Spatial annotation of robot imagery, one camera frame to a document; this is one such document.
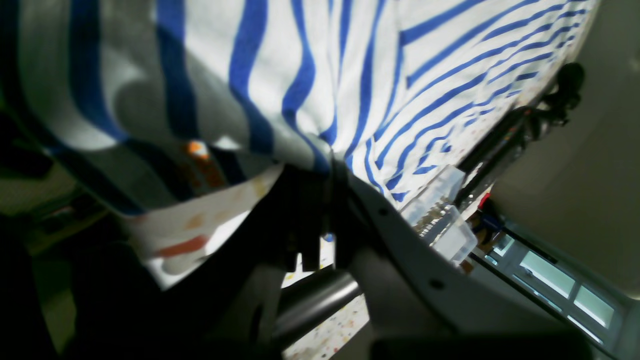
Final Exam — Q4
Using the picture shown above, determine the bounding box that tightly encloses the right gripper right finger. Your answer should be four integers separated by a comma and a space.
330, 161, 615, 360

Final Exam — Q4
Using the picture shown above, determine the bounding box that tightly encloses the black TV remote control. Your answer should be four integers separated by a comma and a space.
453, 105, 535, 211

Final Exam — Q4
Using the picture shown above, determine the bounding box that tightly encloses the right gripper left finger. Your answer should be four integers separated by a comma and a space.
165, 166, 326, 360

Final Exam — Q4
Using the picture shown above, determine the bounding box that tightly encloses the clear plastic bit case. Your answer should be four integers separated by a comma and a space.
400, 165, 478, 268

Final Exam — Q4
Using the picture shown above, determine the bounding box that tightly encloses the blue white striped t-shirt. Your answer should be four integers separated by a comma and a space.
1, 0, 598, 216

